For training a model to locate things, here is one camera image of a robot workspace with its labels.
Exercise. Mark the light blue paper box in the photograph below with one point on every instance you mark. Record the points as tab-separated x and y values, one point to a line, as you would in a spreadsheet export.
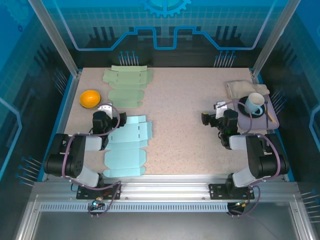
125	150

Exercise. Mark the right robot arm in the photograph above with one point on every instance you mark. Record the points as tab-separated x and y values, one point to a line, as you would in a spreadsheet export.
260	160

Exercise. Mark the aluminium frame post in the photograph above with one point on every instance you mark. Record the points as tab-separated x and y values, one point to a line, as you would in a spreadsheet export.
275	37
53	37

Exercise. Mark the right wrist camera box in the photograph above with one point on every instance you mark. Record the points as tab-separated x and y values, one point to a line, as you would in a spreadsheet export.
221	111

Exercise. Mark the orange dome bowl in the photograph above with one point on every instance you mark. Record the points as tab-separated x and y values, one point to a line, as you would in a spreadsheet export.
89	98

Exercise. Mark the pale blue mug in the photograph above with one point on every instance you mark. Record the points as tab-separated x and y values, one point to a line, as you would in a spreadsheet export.
251	106

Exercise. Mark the aluminium mounting rail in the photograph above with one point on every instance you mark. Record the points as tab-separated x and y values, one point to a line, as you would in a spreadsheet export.
165	186

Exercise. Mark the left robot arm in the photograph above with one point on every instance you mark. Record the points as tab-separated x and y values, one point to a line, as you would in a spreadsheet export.
75	160

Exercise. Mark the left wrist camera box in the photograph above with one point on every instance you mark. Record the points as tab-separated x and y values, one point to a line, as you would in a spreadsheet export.
105	108

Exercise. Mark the black saucer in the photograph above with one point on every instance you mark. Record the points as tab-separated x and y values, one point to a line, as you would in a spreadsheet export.
242	106

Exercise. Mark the beige folded cloth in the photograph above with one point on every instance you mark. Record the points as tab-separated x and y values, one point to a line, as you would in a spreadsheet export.
240	87

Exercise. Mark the lilac plastic tray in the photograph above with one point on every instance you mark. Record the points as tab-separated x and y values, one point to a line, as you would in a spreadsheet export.
257	122

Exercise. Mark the dark thin utensil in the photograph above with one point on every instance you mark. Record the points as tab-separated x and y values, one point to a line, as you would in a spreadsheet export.
267	117

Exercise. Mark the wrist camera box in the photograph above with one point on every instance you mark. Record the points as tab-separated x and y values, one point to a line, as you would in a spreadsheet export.
105	108
221	111

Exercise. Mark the light green paper box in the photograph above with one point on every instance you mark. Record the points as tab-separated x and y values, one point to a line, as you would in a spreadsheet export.
125	80

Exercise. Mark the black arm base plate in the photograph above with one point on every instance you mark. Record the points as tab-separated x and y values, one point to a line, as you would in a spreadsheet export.
110	191
217	191

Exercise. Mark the wooden stick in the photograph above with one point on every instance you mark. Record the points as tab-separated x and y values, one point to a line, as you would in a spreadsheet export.
273	119

